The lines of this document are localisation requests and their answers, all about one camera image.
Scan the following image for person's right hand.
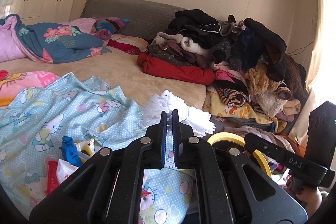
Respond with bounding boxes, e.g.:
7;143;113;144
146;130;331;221
299;187;324;217

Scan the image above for pink garment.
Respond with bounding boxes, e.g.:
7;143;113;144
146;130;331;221
214;61;248;83

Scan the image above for light blue cartoon blanket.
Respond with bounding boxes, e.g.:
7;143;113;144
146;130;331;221
0;72;196;222

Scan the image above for dark wall cable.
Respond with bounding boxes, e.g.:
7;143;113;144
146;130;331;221
290;40;315;55

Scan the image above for dark dotted garment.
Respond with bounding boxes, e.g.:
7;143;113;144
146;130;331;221
147;42;210;69

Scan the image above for grey knit garment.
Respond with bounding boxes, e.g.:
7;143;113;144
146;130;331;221
210;14;246;64

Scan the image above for yellow-rimmed black bin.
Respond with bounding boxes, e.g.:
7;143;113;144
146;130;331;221
207;132;272;180

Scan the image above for pink cartoon blanket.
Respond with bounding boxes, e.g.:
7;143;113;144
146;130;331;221
0;70;62;109

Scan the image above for light pink cloth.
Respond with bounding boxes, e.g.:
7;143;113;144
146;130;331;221
68;18;111;43

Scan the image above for blue bag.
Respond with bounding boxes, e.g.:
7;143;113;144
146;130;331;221
59;136;83;168

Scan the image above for dark red pillow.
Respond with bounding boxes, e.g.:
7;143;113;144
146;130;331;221
107;34;150;56

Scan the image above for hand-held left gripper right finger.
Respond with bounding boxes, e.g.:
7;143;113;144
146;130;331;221
172;109;307;224

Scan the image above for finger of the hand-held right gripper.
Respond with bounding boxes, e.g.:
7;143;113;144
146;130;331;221
244;133;288;168

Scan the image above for white fleece garment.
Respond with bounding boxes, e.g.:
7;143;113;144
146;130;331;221
256;90;284;118

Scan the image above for cream garment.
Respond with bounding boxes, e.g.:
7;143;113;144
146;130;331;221
151;32;213;55

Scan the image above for white foam fruit net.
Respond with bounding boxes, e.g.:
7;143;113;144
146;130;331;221
141;90;216;138

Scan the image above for beige folded cloth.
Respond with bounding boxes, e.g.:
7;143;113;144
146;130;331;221
282;99;301;117

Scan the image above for cream curtain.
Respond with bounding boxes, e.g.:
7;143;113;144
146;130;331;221
289;0;336;146

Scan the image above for black jacket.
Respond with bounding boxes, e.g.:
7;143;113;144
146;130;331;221
165;9;223;41

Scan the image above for yellow cartoon blanket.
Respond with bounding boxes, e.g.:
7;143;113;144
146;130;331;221
203;85;265;119

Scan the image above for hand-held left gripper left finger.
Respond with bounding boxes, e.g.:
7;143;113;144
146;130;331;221
29;111;168;224

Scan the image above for grey padded headboard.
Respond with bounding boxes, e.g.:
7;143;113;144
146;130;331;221
80;0;184;41

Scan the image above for striped pillow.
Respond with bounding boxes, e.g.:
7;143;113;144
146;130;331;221
93;17;130;34

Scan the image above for red plastic packet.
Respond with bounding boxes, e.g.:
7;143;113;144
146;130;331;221
45;160;60;196

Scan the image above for red jacket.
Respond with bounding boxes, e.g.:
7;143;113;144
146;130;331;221
136;52;216;86

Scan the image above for navy fuzzy garment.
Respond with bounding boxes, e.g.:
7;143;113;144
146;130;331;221
236;28;265;69

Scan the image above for brown striped garment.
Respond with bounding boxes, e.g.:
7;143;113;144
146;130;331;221
215;86;250;107

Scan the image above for bed with beige sheet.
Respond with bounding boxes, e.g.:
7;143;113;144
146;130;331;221
0;34;208;119

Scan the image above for yellow snack wrapper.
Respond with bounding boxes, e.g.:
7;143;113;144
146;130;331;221
73;138;96;159

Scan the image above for brown knitted sleeve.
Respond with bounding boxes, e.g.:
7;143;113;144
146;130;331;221
274;82;293;101

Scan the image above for tan fleece garment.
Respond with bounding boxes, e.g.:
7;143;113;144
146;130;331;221
244;64;280;96

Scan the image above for blue floral quilt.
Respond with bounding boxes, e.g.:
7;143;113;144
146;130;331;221
0;14;112;64

